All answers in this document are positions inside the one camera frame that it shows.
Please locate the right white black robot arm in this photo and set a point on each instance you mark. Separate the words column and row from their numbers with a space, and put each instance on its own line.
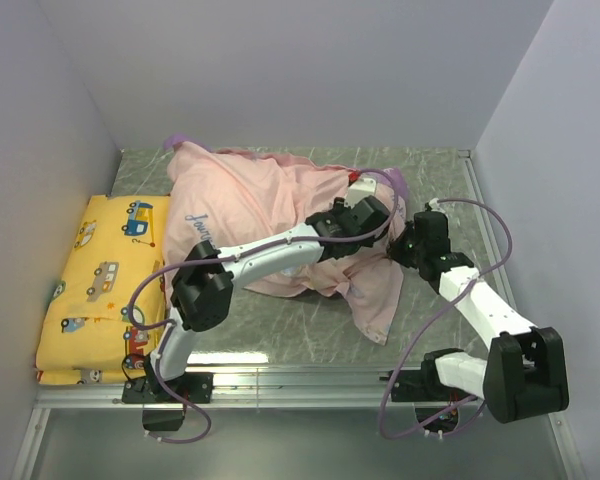
column 524, row 374

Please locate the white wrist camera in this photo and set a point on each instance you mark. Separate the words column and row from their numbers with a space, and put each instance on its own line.
column 434, row 205
column 360, row 186

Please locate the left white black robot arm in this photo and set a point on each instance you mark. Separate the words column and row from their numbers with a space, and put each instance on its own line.
column 204, row 283

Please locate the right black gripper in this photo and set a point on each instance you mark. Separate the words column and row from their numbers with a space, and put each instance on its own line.
column 395, row 250

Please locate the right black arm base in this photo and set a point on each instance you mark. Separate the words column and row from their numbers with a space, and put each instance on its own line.
column 436, row 407

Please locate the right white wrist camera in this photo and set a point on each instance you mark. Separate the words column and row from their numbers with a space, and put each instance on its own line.
column 434, row 205

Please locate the pink purple Elsa pillowcase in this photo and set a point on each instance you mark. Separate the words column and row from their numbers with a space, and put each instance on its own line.
column 233, row 197

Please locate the yellow car-print folded pillow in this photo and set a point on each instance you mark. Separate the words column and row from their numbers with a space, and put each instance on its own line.
column 93, row 332

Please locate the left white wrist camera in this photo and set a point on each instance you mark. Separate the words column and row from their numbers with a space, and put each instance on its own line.
column 360, row 186

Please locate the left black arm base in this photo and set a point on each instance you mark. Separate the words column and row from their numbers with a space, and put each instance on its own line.
column 161, row 412

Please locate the aluminium front rail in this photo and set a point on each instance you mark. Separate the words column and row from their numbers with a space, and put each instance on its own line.
column 251, row 387

